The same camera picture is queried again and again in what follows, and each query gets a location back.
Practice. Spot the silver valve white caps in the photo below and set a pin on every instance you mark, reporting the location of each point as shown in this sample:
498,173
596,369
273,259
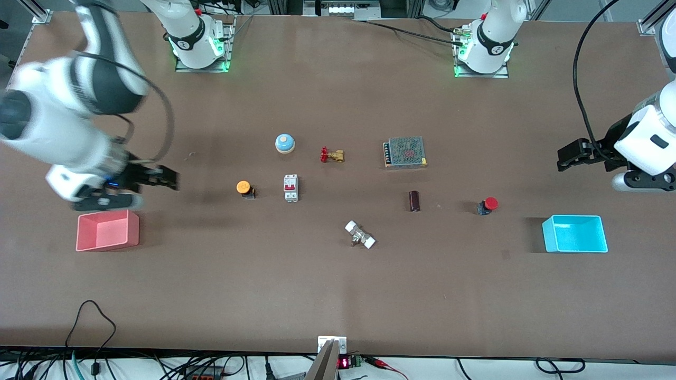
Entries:
360,235

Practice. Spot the red push button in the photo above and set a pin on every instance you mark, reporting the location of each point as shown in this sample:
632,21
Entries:
491,203

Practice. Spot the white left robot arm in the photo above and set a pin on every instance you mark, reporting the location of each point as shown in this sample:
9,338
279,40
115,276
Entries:
649,137

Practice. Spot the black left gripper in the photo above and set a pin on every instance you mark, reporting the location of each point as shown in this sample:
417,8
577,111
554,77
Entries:
605,149

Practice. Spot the metal mesh power supply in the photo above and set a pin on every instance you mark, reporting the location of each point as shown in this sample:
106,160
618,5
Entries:
406,152

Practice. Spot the red LED display module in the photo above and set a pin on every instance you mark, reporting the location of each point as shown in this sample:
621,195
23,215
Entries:
346,362

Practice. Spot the grey metal bar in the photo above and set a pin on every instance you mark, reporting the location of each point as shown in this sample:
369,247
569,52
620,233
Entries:
325,364

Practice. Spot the aluminium frame profile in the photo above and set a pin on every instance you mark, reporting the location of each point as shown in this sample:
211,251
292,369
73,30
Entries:
652,21

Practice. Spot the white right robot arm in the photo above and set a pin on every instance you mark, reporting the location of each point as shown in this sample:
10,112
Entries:
53,121

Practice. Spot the white metal bracket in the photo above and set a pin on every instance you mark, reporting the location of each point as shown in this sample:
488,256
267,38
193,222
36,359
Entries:
323,342

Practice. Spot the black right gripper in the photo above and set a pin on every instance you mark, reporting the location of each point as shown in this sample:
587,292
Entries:
133,175

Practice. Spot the cyan plastic bin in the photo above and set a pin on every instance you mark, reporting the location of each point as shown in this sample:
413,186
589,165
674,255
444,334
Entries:
575,235

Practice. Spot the white circuit breaker red switch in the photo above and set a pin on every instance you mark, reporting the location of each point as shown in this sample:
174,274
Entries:
291,188

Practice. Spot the yellow push button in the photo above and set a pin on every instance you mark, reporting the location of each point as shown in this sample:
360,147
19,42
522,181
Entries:
243,187

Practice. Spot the blue call bell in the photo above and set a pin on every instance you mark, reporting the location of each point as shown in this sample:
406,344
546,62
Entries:
284,142

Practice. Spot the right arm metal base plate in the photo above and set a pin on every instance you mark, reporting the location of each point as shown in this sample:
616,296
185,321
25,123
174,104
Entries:
228,37

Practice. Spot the dark brown cylindrical capacitor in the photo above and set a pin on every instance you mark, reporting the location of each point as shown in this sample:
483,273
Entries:
414,201

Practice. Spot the pink plastic bin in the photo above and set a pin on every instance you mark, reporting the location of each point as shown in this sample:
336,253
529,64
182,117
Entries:
105,232

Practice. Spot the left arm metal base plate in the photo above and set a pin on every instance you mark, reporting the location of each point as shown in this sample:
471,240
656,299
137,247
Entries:
504,73

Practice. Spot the red clip lead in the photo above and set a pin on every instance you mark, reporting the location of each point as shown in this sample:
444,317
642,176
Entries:
385,366

